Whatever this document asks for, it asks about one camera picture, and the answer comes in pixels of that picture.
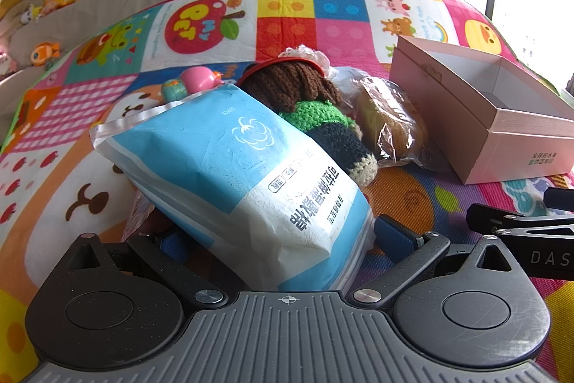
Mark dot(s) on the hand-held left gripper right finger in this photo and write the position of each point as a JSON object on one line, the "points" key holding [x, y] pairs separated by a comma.
{"points": [[397, 237]]}

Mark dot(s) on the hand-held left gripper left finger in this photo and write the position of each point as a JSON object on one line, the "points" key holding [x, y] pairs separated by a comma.
{"points": [[172, 247]]}

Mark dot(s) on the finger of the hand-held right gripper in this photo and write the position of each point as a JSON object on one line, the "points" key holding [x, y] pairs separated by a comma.
{"points": [[560, 201], [493, 216]]}

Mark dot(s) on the blue white plastic packet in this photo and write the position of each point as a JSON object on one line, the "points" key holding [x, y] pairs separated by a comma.
{"points": [[233, 190]]}

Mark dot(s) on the pink cardboard box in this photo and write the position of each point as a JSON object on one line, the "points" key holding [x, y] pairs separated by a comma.
{"points": [[475, 114]]}

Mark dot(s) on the crochet doll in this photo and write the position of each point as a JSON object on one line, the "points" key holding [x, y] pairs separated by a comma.
{"points": [[309, 105]]}

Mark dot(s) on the white plant pot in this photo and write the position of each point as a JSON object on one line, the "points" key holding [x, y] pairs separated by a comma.
{"points": [[569, 93]]}

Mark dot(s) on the bread in clear bag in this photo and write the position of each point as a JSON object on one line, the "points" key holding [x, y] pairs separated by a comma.
{"points": [[392, 122]]}

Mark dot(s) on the teal small toy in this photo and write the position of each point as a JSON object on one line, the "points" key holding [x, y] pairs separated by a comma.
{"points": [[172, 91]]}

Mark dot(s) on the pink round toy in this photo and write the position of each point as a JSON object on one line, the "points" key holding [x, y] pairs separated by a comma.
{"points": [[199, 79]]}

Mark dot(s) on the colourful printed blanket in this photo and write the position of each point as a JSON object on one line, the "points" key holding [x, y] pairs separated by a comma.
{"points": [[134, 64]]}

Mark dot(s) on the pink frilly cloth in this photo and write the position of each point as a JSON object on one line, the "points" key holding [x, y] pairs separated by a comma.
{"points": [[309, 54]]}

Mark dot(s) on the orange fish plush toy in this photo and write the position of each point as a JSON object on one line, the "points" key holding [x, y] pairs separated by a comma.
{"points": [[45, 53]]}

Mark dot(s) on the pink white plush toy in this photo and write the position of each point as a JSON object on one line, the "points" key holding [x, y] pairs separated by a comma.
{"points": [[6, 61]]}

